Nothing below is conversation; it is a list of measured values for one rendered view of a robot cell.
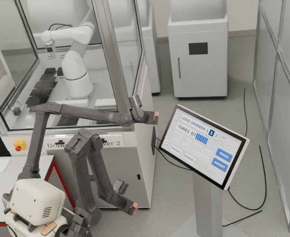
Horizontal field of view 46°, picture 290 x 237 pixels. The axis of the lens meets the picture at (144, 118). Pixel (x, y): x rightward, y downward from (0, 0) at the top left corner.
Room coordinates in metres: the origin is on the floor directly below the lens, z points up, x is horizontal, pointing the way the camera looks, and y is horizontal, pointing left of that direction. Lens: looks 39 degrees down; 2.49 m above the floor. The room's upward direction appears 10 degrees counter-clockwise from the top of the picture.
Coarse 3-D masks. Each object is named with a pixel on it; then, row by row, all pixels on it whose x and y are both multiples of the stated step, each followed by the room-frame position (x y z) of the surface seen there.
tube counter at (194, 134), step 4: (192, 132) 1.51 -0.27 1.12; (196, 132) 1.50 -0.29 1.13; (192, 136) 1.50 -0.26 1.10; (196, 136) 1.48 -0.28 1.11; (200, 136) 1.46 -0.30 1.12; (204, 136) 1.45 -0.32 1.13; (200, 140) 1.45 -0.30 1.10; (204, 140) 1.43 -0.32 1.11; (208, 140) 1.42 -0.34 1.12; (204, 144) 1.41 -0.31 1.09; (208, 144) 1.40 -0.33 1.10; (212, 144) 1.39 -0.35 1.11; (212, 148) 1.37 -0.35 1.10
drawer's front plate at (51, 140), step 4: (60, 136) 1.93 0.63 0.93; (64, 136) 1.92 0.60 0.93; (68, 136) 1.91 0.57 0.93; (72, 136) 1.90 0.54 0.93; (44, 140) 1.94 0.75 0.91; (48, 140) 1.93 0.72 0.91; (52, 140) 1.93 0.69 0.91; (56, 140) 1.92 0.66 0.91; (64, 140) 1.91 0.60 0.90; (68, 140) 1.90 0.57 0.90; (44, 144) 1.94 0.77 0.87; (48, 144) 1.94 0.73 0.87; (52, 144) 1.93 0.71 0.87; (60, 144) 1.92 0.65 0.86; (64, 144) 1.91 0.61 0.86; (48, 148) 1.94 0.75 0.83; (52, 148) 1.93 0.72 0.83; (56, 148) 1.93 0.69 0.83; (60, 148) 1.92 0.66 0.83
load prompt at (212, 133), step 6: (180, 120) 1.61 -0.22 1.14; (186, 120) 1.59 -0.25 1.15; (192, 120) 1.56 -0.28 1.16; (192, 126) 1.54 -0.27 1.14; (198, 126) 1.51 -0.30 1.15; (204, 126) 1.49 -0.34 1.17; (204, 132) 1.46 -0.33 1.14; (210, 132) 1.44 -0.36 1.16; (216, 132) 1.42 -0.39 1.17; (216, 138) 1.40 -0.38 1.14
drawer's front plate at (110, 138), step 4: (100, 136) 1.85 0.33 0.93; (104, 136) 1.84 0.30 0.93; (108, 136) 1.84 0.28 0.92; (112, 136) 1.83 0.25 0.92; (116, 136) 1.83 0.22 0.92; (120, 136) 1.82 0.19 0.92; (104, 140) 1.85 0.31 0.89; (108, 140) 1.84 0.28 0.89; (112, 140) 1.83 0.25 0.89; (116, 140) 1.83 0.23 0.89; (120, 140) 1.82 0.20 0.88; (108, 144) 1.84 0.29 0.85; (112, 144) 1.84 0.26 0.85; (116, 144) 1.83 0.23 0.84; (120, 144) 1.82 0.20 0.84; (124, 144) 1.82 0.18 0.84
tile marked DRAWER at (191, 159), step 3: (186, 153) 1.45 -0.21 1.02; (183, 156) 1.45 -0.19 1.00; (186, 156) 1.44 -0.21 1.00; (189, 156) 1.42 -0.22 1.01; (192, 156) 1.41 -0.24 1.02; (186, 159) 1.42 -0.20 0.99; (189, 159) 1.41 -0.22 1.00; (192, 159) 1.40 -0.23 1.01; (195, 159) 1.39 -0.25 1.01; (189, 162) 1.40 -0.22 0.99; (192, 162) 1.39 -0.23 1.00; (195, 162) 1.38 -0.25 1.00
